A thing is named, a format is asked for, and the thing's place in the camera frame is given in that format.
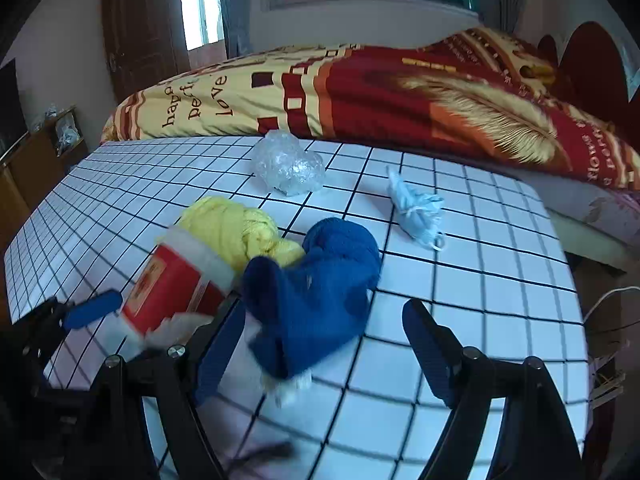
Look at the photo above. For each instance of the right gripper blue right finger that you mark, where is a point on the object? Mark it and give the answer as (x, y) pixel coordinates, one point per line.
(438, 351)

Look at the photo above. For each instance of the yellow towel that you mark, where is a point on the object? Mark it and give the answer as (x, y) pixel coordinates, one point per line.
(237, 233)

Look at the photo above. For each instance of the red paper cup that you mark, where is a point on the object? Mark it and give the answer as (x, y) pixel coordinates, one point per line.
(183, 283)

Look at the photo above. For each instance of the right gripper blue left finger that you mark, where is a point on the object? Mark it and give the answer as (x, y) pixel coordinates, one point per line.
(219, 352)

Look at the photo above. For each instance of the wooden cabinet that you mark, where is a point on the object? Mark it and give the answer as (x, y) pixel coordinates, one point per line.
(32, 168)

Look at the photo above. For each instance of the grey curtain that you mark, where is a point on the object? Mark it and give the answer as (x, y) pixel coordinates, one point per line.
(236, 23)

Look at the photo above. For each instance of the red scalloped headboard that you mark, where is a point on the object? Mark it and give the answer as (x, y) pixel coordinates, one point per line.
(590, 75)

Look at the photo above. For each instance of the crumpled light blue mask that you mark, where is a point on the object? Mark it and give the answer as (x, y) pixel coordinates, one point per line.
(419, 214)

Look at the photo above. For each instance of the red yellow patterned blanket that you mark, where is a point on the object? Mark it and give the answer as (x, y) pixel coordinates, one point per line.
(478, 94)

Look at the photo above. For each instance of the white black grid tablecloth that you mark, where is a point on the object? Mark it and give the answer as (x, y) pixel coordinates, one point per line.
(114, 409)

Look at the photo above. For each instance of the crumpled clear plastic bag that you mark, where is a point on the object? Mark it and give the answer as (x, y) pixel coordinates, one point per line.
(280, 161)

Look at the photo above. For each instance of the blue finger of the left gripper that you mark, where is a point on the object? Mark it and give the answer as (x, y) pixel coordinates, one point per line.
(95, 308)

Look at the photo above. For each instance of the brown wooden door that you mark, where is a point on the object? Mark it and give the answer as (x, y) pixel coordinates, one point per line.
(144, 43)

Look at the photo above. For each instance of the blue cloth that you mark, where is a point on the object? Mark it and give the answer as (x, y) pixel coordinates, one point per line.
(311, 309)

